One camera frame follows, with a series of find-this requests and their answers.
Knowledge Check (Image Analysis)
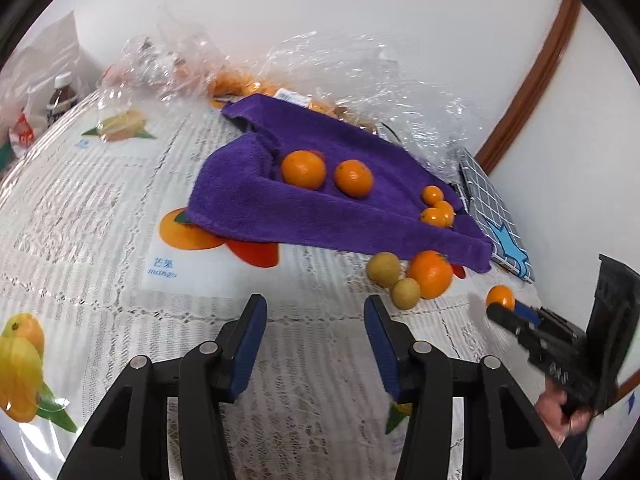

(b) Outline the person's right forearm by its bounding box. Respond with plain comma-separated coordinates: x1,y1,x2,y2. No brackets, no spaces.
557,430,594,480

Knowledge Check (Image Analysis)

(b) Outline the small clear plastic bag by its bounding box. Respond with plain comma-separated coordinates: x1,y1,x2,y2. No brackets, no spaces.
97,4,227,127

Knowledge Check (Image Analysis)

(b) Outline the white plastic bag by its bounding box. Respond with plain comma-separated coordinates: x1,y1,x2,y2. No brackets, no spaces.
0,10,82,162

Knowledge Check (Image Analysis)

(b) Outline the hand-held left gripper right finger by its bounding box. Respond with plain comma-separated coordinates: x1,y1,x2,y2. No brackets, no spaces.
363,294,576,480

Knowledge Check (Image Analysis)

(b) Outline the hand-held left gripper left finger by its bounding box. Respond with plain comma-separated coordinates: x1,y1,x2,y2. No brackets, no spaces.
57,294,268,480

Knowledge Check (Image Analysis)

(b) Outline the person's right hand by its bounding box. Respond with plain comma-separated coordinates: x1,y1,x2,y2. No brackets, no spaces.
537,377,594,444

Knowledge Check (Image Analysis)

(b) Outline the grey checked pouch with star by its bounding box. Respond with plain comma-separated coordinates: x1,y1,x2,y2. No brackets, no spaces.
457,147,536,284

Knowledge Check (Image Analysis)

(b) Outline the brown bottle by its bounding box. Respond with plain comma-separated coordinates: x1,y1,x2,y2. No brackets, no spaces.
46,74,78,128

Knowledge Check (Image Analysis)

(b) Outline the clear plastic bag of oranges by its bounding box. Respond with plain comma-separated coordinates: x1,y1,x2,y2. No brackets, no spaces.
205,66,382,132

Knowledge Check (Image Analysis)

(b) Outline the fruit print lace tablecloth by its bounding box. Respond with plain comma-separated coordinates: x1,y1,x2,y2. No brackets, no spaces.
0,89,640,480

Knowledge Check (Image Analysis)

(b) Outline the purple towel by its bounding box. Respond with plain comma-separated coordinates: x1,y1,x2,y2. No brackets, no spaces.
186,93,493,274

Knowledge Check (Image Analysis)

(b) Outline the crumpled clear plastic wrap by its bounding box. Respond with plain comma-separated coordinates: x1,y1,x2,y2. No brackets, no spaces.
265,30,477,182

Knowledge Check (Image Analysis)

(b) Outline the large orange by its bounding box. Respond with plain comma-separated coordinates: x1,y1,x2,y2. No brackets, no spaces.
333,159,375,199
405,250,454,300
281,150,328,191

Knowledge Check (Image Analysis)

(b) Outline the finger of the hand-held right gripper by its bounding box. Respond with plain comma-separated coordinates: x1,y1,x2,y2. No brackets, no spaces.
513,302,544,325
487,303,539,349

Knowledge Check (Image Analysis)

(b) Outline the yellow-green round fruit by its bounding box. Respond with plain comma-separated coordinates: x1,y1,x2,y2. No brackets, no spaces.
366,252,403,289
390,278,421,310

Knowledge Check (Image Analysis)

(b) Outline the brown wooden door frame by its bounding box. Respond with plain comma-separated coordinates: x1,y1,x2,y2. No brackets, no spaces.
472,0,584,174

